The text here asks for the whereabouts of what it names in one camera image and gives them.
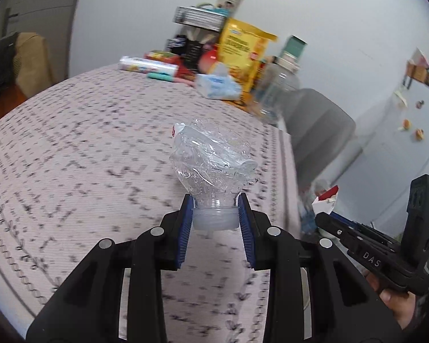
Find white plastic bags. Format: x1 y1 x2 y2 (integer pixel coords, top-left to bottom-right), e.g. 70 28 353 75
299 179 330 237

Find white fridge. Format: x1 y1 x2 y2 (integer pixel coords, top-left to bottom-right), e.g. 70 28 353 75
329 61 429 229

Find large clear water jug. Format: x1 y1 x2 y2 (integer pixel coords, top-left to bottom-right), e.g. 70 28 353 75
252 36 301 122

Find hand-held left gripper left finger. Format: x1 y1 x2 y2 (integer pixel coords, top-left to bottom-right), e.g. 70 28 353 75
25 194 194 343

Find yellow snack bag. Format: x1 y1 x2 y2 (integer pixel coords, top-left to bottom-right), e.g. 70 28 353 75
216 18 278 94

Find red white carton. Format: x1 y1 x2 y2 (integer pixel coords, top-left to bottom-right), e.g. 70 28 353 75
312 185 340 217

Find black door handle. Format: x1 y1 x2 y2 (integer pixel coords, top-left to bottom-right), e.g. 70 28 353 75
5 7 19 35

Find grey door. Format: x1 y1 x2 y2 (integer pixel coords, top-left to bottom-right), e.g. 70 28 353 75
0 0 88 90

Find crushed clear plastic bottle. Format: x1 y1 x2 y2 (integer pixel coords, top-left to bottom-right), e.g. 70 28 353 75
169 117 259 231

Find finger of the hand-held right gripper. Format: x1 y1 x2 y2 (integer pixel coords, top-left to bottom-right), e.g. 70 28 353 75
315 212 429 295
331 212 403 253

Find red snack packets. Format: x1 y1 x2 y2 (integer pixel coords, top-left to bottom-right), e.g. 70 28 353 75
145 50 219 74

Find large blue white tissue pack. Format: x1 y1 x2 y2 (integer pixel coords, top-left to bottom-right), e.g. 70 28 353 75
195 62 242 101

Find grey chair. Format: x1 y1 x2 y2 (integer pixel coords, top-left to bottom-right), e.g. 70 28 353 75
279 87 357 194

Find person's right hand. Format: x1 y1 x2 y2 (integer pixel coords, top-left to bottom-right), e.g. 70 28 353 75
365 272 429 334

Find green card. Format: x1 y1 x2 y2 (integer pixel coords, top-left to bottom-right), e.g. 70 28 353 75
281 36 308 60

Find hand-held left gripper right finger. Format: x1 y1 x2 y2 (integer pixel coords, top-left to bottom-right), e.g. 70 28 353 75
238 194 403 343

